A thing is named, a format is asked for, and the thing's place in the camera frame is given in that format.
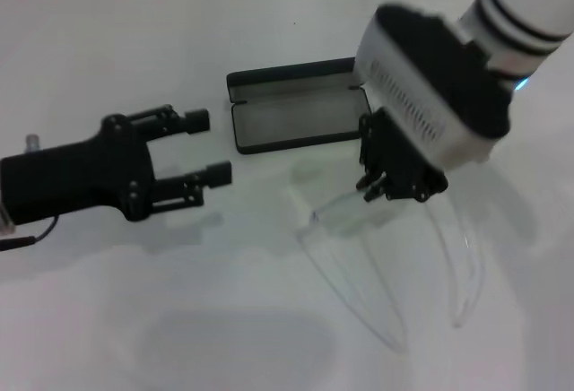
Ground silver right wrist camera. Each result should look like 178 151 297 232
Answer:
355 4 515 172

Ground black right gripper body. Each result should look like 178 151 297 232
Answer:
358 106 450 204

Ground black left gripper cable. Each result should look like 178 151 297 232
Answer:
0 202 60 253

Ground clear white glasses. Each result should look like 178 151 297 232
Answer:
295 187 488 354

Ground black glasses case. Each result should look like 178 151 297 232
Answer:
225 56 371 156

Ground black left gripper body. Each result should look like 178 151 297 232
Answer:
0 112 157 225

